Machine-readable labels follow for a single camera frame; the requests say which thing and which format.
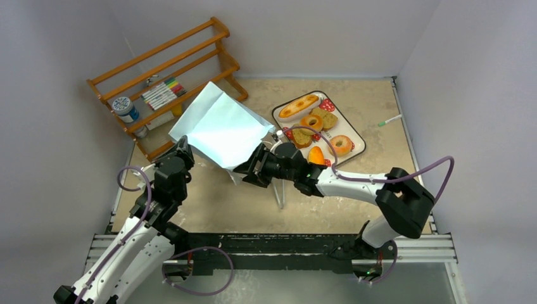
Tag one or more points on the small clear bottle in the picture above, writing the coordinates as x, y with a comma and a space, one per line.
141, 132

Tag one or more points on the long fake bread loaf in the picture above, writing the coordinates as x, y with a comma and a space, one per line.
298, 108

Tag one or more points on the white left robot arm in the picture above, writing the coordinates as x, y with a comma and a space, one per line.
148, 219

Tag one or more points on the white strawberry tray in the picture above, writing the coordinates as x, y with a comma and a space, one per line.
321, 139

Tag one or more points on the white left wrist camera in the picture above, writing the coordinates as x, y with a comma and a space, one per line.
145, 176

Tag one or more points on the orange wooden shelf rack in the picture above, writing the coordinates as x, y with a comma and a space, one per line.
194, 58

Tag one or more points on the pack of coloured markers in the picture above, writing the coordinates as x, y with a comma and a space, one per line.
163, 93

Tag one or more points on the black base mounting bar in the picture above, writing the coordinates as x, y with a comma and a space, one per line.
359, 254

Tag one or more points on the yellow sponge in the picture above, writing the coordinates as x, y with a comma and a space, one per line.
177, 110

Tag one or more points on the small white box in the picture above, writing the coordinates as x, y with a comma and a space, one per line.
160, 120

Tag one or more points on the orange fake pastry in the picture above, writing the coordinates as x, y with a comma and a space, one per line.
316, 156

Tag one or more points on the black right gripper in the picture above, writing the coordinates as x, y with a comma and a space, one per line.
252, 166

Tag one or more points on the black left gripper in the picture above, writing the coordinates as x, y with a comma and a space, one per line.
183, 149

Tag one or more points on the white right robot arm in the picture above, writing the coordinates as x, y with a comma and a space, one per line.
405, 204

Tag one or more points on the orange fake donut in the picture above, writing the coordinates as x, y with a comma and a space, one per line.
311, 124
340, 145

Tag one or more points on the green capped marker pen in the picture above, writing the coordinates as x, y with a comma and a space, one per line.
388, 121

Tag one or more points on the round brown bread slice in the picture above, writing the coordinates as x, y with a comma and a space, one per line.
329, 119

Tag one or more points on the aluminium rail frame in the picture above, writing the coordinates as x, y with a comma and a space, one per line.
430, 248

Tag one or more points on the light blue paper bag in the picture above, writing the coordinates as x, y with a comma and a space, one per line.
221, 129

